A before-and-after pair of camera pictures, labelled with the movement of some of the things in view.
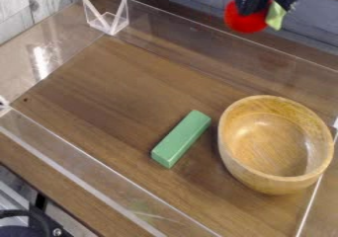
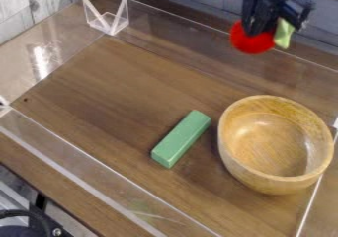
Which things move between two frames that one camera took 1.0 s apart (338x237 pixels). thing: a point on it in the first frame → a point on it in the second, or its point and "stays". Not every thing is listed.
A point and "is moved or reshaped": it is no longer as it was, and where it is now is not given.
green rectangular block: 182,137 stays
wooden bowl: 277,143 stays
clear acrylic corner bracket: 107,23 stays
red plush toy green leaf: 253,23 is moved or reshaped
